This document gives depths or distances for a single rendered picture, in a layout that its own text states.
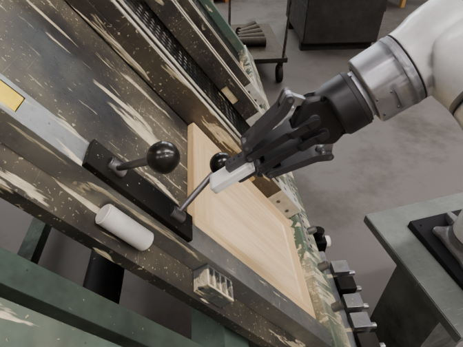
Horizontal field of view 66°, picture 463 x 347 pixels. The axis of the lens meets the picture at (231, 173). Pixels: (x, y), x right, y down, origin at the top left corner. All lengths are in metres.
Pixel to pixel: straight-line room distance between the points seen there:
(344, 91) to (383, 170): 2.56
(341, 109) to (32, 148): 0.36
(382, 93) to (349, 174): 2.43
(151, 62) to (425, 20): 0.57
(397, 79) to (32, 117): 0.42
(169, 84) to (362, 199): 2.03
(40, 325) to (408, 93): 0.43
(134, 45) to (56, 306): 0.56
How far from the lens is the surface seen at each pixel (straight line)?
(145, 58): 0.85
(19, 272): 0.47
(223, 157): 0.53
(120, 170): 0.48
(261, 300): 0.72
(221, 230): 0.73
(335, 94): 0.45
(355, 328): 1.18
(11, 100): 0.47
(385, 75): 0.45
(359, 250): 2.36
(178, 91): 0.88
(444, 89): 0.46
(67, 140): 0.48
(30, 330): 0.34
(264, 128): 0.46
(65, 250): 2.45
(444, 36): 0.45
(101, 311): 0.52
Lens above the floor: 1.77
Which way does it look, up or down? 40 degrees down
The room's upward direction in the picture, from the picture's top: straight up
